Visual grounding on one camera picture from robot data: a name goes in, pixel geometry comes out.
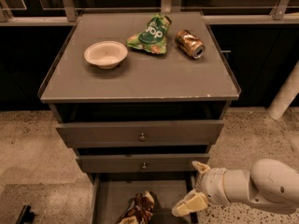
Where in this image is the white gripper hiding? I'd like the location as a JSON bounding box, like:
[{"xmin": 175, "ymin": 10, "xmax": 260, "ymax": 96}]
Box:
[{"xmin": 172, "ymin": 161, "xmax": 230, "ymax": 217}]

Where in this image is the brown chip bag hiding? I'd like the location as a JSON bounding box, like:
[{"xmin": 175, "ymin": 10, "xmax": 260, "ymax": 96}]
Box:
[{"xmin": 116, "ymin": 191, "xmax": 155, "ymax": 224}]

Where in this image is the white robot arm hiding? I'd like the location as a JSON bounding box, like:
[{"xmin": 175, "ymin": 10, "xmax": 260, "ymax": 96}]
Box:
[{"xmin": 172, "ymin": 159, "xmax": 299, "ymax": 217}]

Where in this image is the grey top drawer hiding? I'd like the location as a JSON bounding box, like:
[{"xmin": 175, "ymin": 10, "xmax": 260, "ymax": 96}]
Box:
[{"xmin": 57, "ymin": 120, "xmax": 223, "ymax": 148}]

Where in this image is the grey drawer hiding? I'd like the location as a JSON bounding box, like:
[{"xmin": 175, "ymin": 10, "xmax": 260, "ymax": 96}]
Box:
[
  {"xmin": 77, "ymin": 154, "xmax": 209, "ymax": 173},
  {"xmin": 91, "ymin": 173, "xmax": 200, "ymax": 224},
  {"xmin": 57, "ymin": 120, "xmax": 223, "ymax": 148}
]

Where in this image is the grey middle drawer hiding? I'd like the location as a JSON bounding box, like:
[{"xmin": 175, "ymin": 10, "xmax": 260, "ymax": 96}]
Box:
[{"xmin": 77, "ymin": 154, "xmax": 209, "ymax": 173}]

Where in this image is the grey bottom drawer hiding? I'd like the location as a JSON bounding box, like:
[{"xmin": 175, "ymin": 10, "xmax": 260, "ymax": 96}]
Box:
[{"xmin": 91, "ymin": 173, "xmax": 200, "ymax": 224}]

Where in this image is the grey drawer cabinet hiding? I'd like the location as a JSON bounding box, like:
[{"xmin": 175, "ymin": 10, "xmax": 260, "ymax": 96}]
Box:
[{"xmin": 37, "ymin": 10, "xmax": 242, "ymax": 224}]

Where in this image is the green chip bag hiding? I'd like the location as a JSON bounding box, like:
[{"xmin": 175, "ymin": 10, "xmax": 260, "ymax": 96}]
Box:
[{"xmin": 126, "ymin": 14, "xmax": 172, "ymax": 55}]

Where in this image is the white table leg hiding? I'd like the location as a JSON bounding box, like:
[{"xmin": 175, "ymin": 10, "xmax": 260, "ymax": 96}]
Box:
[{"xmin": 267, "ymin": 61, "xmax": 299, "ymax": 120}]

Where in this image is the crushed gold soda can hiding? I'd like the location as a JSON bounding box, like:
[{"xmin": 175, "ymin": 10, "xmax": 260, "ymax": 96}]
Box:
[{"xmin": 175, "ymin": 30, "xmax": 206, "ymax": 59}]

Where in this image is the white paper bowl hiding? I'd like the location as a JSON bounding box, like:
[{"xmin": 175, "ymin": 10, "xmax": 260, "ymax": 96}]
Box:
[{"xmin": 84, "ymin": 41, "xmax": 128, "ymax": 69}]

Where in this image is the black object on floor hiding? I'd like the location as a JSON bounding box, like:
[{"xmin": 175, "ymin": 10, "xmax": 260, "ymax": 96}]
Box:
[{"xmin": 15, "ymin": 205, "xmax": 36, "ymax": 224}]

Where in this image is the metal railing frame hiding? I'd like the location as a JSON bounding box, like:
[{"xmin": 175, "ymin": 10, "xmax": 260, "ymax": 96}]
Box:
[{"xmin": 0, "ymin": 0, "xmax": 299, "ymax": 26}]

